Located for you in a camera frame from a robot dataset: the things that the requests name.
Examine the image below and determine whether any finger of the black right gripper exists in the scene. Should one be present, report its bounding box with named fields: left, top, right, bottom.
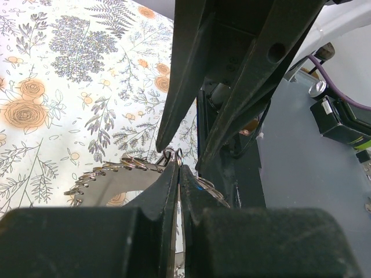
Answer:
left=196, top=1, right=325, bottom=171
left=156, top=1, right=215, bottom=152

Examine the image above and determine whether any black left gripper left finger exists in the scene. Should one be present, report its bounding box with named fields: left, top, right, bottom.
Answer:
left=1, top=162, right=179, bottom=277

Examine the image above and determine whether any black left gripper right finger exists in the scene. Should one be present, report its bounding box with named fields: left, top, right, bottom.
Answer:
left=180, top=166, right=362, bottom=277

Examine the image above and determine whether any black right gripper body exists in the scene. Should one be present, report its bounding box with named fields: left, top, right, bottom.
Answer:
left=202, top=12, right=261, bottom=94

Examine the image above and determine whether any large silver keyring with chain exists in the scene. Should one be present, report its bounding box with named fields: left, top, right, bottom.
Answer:
left=63, top=148, right=231, bottom=209

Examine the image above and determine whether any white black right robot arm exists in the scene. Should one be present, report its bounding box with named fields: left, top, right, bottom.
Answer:
left=156, top=1, right=370, bottom=171

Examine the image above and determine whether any floral table mat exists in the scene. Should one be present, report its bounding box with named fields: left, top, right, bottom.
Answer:
left=0, top=0, right=201, bottom=218

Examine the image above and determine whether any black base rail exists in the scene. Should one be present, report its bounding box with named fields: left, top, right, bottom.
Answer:
left=197, top=84, right=266, bottom=209

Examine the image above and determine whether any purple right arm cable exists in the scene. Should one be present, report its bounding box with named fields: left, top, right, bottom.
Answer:
left=307, top=54, right=371, bottom=111

